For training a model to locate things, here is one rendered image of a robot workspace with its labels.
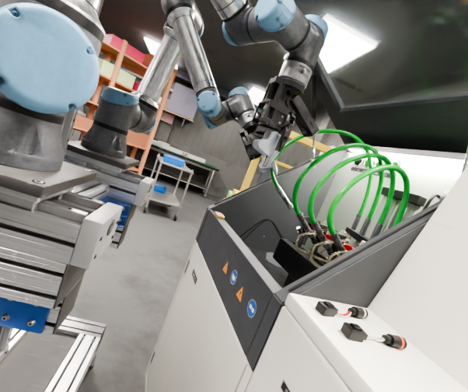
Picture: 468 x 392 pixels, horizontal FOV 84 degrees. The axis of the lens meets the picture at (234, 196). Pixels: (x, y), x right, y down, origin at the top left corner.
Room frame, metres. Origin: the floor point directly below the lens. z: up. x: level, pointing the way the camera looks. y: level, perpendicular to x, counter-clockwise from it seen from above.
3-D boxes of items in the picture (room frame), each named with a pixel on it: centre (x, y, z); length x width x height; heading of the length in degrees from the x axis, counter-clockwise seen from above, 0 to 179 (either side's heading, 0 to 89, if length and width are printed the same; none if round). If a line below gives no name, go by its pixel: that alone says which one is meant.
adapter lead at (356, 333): (0.41, -0.30, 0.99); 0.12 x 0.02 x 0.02; 105
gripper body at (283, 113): (0.68, -0.03, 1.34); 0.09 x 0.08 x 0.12; 112
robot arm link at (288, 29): (0.63, 0.05, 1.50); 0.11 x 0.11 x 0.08; 43
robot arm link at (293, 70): (0.68, -0.03, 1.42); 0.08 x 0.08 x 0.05
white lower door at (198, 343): (0.82, -0.04, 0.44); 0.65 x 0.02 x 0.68; 22
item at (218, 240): (0.82, -0.06, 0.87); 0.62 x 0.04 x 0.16; 22
